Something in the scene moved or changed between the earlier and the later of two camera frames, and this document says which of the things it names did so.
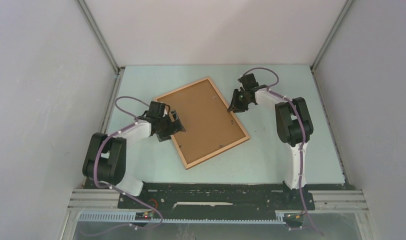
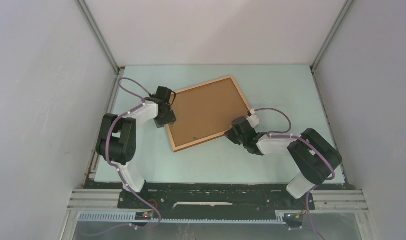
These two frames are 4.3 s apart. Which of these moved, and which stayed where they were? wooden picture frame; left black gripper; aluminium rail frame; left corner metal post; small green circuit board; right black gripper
Moved: wooden picture frame; right black gripper; left black gripper
Stayed: small green circuit board; aluminium rail frame; left corner metal post
